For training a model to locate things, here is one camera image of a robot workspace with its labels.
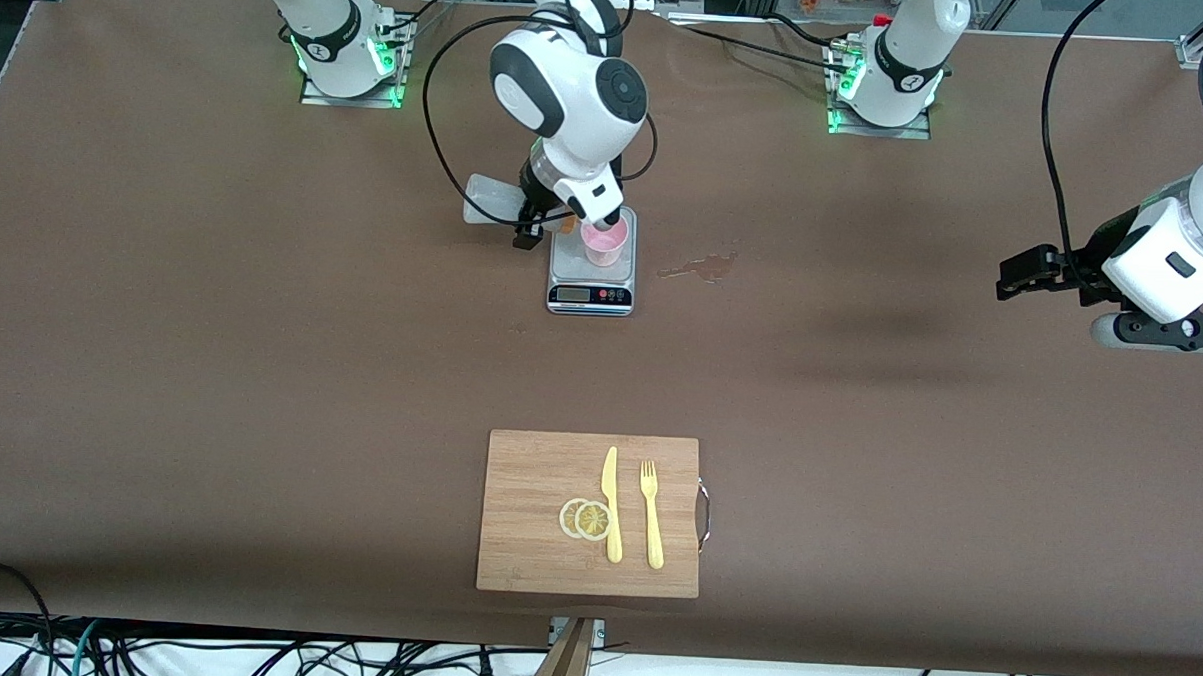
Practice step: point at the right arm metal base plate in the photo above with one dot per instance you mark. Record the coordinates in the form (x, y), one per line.
(315, 96)

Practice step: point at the lemon slice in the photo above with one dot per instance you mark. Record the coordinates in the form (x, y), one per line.
(593, 521)
(565, 518)

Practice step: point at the brown table cover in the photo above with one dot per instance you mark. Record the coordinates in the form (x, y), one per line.
(259, 416)

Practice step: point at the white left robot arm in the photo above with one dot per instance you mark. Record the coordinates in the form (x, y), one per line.
(906, 68)

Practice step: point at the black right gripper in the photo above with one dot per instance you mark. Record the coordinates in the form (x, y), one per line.
(538, 202)

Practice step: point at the wooden post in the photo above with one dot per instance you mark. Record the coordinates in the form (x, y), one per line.
(562, 667)

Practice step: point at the pink plastic cup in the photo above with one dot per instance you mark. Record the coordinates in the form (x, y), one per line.
(605, 246)

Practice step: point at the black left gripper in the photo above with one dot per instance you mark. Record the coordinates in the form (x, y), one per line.
(1082, 268)

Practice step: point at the small metal bracket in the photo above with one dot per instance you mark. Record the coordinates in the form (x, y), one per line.
(599, 630)

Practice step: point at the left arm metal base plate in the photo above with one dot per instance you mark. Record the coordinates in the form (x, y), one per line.
(844, 126)

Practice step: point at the silver digital kitchen scale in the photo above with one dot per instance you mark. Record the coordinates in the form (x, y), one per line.
(569, 272)

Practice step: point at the yellow plastic fork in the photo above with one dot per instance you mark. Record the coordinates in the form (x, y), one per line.
(654, 540)

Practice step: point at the yellow plastic knife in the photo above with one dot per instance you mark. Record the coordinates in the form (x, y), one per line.
(612, 528)

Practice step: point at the clear sauce bottle orange cap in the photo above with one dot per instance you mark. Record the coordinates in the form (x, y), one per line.
(486, 199)

